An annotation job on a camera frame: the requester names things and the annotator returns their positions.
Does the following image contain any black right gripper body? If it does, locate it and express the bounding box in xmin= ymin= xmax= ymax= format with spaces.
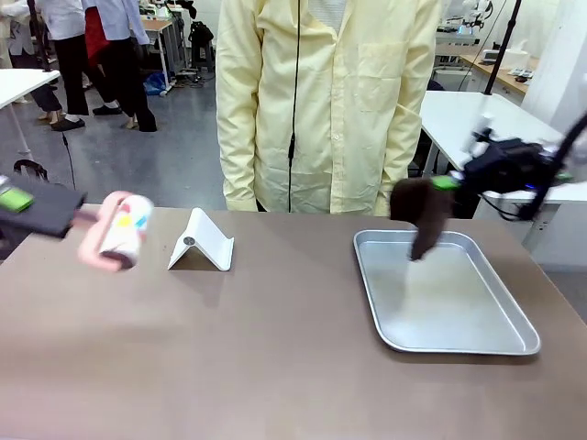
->
xmin=460 ymin=137 xmax=568 ymax=198

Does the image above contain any dark brown cloth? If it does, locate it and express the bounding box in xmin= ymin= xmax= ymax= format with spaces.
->
xmin=389 ymin=177 xmax=456 ymax=263

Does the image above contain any pink lint roller black handle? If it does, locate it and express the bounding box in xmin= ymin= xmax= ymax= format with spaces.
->
xmin=0 ymin=181 xmax=155 ymax=273

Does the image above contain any long wooden top bench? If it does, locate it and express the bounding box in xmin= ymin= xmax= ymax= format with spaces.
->
xmin=458 ymin=50 xmax=543 ymax=97

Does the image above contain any white tissue box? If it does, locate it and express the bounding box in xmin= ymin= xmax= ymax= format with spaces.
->
xmin=505 ymin=38 xmax=534 ymax=71

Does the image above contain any silver metal tray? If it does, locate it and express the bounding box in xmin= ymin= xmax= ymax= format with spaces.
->
xmin=352 ymin=228 xmax=542 ymax=357

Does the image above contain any white side table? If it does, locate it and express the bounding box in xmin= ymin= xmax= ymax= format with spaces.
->
xmin=0 ymin=68 xmax=62 ymax=158

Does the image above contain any black tripod pole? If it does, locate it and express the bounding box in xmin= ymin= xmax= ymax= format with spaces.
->
xmin=483 ymin=0 xmax=524 ymax=97

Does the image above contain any person in white coat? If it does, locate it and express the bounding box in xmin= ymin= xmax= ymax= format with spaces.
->
xmin=35 ymin=0 xmax=89 ymax=133

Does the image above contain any person in yellow coat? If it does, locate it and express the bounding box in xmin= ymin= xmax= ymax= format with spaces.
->
xmin=214 ymin=0 xmax=444 ymax=217

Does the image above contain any person with red apron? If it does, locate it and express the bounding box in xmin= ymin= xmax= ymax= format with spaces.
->
xmin=83 ymin=0 xmax=158 ymax=134

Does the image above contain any blue plastic bag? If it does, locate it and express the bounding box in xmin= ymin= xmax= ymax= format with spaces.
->
xmin=143 ymin=71 xmax=169 ymax=97

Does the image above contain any white folding stand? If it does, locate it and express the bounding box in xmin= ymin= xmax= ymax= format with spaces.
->
xmin=167 ymin=206 xmax=236 ymax=272

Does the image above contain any wooden top desk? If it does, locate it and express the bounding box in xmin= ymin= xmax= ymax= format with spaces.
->
xmin=138 ymin=15 xmax=185 ymax=93

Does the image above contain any black backpack on chair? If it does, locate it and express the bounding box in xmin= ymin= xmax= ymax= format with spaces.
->
xmin=189 ymin=19 xmax=216 ymax=74

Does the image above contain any black curved frame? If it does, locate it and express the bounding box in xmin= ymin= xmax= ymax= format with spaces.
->
xmin=12 ymin=159 xmax=50 ymax=183

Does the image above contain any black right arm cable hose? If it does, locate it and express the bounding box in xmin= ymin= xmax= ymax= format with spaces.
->
xmin=476 ymin=122 xmax=587 ymax=223

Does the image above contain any thin black hanging cable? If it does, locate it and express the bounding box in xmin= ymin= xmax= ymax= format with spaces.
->
xmin=61 ymin=131 xmax=77 ymax=190

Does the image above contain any thin black neck cable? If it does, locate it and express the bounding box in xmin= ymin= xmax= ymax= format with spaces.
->
xmin=286 ymin=0 xmax=305 ymax=215

